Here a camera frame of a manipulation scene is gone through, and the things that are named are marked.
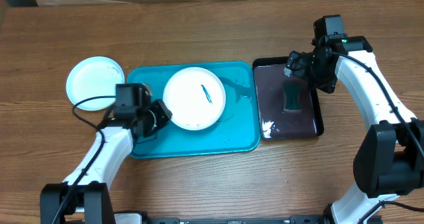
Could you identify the pink plastic plate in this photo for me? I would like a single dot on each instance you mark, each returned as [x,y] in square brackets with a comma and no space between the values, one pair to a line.
[196,97]

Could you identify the green sponge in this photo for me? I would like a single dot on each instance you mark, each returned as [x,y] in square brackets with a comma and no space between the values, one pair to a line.
[292,91]

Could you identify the black tray with water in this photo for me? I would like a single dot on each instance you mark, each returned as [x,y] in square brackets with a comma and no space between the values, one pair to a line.
[275,122]

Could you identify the light blue plastic plate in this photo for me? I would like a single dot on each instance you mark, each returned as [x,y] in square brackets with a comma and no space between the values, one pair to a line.
[92,77]

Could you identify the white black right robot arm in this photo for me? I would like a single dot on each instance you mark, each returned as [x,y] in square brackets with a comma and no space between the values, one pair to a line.
[389,162]

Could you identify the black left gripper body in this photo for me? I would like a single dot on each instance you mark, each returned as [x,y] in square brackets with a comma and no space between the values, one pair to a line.
[153,117]

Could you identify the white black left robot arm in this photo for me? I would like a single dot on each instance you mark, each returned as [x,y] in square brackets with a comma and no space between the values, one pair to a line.
[86,189]

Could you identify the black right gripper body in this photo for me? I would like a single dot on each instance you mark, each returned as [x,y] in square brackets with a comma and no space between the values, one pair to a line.
[319,75]

